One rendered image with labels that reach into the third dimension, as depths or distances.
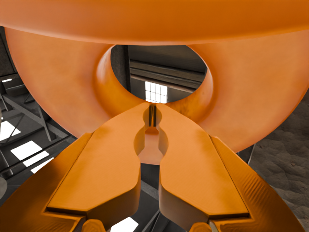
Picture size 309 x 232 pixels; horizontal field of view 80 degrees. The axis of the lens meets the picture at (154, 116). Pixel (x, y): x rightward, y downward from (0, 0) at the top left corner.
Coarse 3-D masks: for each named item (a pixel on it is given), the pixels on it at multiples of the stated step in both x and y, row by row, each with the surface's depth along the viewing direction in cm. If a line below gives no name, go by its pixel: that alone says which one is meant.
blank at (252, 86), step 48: (48, 48) 9; (96, 48) 9; (192, 48) 8; (240, 48) 8; (288, 48) 8; (48, 96) 11; (96, 96) 11; (192, 96) 13; (240, 96) 10; (288, 96) 9; (240, 144) 12
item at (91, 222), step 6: (90, 222) 5; (96, 222) 5; (84, 228) 5; (90, 228) 5; (96, 228) 5; (102, 228) 5; (192, 228) 5; (198, 228) 5; (204, 228) 5; (210, 228) 5
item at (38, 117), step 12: (120, 48) 393; (120, 60) 403; (120, 72) 414; (0, 84) 1057; (0, 96) 1082; (12, 108) 1140; (24, 108) 917; (36, 120) 879; (48, 120) 817; (48, 132) 832; (60, 132) 756; (144, 180) 527; (156, 192) 508
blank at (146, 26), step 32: (0, 0) 2; (32, 0) 2; (64, 0) 2; (96, 0) 2; (128, 0) 2; (160, 0) 2; (192, 0) 1; (224, 0) 1; (256, 0) 1; (288, 0) 1; (32, 32) 2; (64, 32) 2; (96, 32) 2; (128, 32) 2; (160, 32) 2; (192, 32) 2; (224, 32) 2; (256, 32) 2; (288, 32) 2
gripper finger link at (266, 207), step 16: (224, 144) 8; (224, 160) 8; (240, 160) 8; (240, 176) 7; (256, 176) 7; (240, 192) 6; (256, 192) 6; (272, 192) 6; (256, 208) 6; (272, 208) 6; (288, 208) 6; (208, 224) 6; (224, 224) 5; (240, 224) 5; (256, 224) 5; (272, 224) 5; (288, 224) 5
